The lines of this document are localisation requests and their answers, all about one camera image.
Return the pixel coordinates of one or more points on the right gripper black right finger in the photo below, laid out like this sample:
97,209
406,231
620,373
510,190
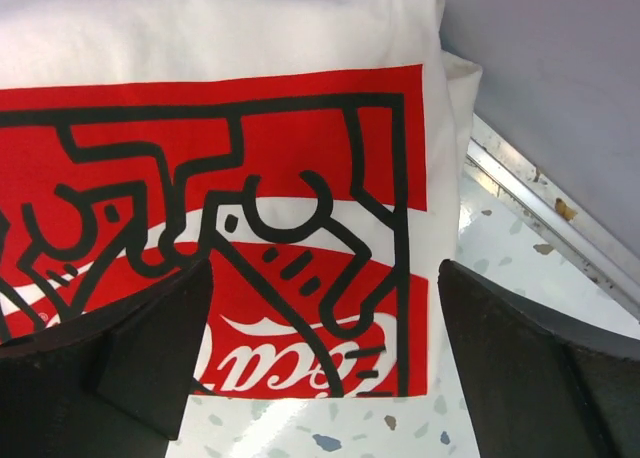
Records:
537,382

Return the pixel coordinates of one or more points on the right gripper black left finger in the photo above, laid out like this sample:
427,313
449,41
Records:
111,383

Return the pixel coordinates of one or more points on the white t-shirt with red print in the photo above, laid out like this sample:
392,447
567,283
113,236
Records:
309,149

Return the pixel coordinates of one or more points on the aluminium frame rail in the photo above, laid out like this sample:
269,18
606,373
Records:
552,214

